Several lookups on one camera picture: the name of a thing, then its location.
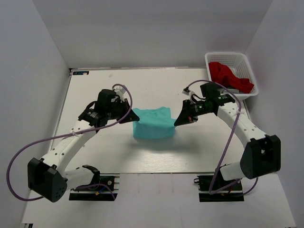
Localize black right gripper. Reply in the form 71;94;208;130
174;99;212;126

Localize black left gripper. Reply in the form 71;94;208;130
106;98;140;124

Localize teal t shirt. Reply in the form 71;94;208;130
133;107;175;140

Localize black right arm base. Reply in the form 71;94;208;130
193;174;245;203

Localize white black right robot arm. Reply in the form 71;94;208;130
174;82;281;190

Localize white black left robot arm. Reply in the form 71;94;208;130
28;84;140;202

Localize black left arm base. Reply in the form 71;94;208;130
69;174;120;201

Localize grey t shirt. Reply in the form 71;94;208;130
218;87;243;94

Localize red t shirt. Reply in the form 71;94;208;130
208;62;254;94

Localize dark label sticker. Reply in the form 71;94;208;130
73;71;89;76

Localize white plastic basket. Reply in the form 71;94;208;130
205;52;258;101

